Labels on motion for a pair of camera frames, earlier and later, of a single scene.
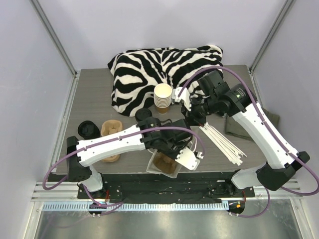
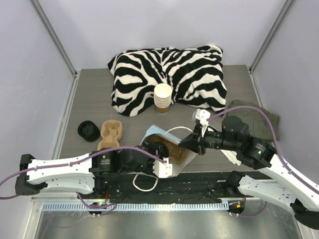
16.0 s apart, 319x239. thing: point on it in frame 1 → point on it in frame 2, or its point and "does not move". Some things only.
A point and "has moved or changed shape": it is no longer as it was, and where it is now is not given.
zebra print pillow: x=135 y=73 does not move
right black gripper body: x=193 y=115 → x=199 y=140
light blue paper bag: x=163 y=165 has moved or changed shape
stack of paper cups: x=162 y=96 does not move
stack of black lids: x=87 y=130 does not move
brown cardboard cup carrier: x=109 y=127 does not move
